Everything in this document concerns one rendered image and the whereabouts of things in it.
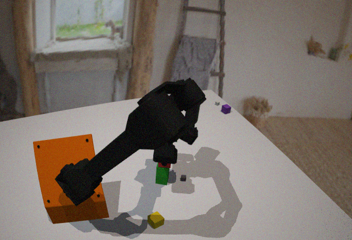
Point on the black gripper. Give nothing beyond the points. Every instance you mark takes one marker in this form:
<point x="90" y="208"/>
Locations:
<point x="165" y="154"/>

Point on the purple cube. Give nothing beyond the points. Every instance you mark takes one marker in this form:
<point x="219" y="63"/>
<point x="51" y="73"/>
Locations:
<point x="226" y="109"/>

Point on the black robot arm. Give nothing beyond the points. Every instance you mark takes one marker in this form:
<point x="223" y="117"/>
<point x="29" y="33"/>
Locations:
<point x="157" y="120"/>

